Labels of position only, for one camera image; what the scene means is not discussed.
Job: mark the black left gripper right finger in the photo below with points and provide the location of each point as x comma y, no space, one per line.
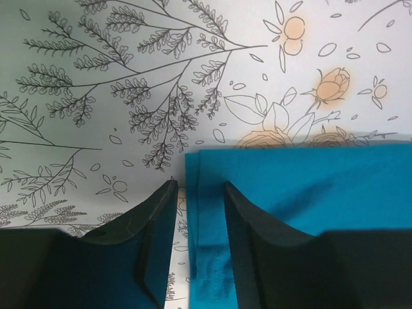
278,266

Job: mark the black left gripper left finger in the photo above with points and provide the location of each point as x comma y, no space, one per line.
122,264

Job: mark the blue t shirt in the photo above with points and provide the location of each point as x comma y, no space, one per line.
313,189

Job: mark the floral table mat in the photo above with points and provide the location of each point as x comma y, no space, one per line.
102,100

